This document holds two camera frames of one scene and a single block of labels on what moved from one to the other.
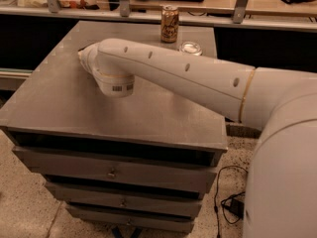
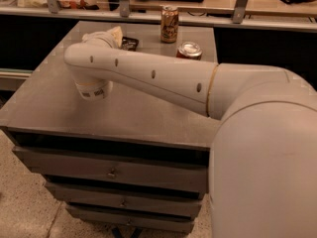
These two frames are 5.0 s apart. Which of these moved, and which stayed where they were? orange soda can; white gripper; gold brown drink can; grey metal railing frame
Moved: white gripper
Stayed: grey metal railing frame; gold brown drink can; orange soda can
